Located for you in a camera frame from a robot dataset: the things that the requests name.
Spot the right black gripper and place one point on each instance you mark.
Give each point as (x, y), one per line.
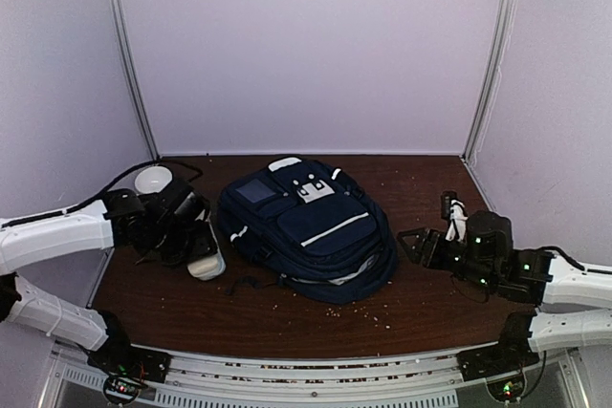
(425, 238)

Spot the front aluminium rail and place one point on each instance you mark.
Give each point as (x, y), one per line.
(448, 378)

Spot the right aluminium frame post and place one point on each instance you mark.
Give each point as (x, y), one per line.
(500, 39)

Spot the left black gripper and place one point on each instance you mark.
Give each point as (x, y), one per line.
(204, 244)

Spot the beige glasses case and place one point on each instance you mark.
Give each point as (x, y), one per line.
(211, 263)

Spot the left aluminium frame post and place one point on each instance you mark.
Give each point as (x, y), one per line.
(130, 74)

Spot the aluminium frame post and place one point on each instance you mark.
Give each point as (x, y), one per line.
(130, 74)
(500, 39)

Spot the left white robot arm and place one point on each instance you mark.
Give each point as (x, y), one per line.
(113, 219)

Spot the navy blue backpack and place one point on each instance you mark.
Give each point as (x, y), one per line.
(312, 225)

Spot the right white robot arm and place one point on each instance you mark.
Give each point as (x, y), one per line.
(568, 302)

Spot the white patterned bowl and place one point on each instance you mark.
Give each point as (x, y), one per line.
(153, 179)

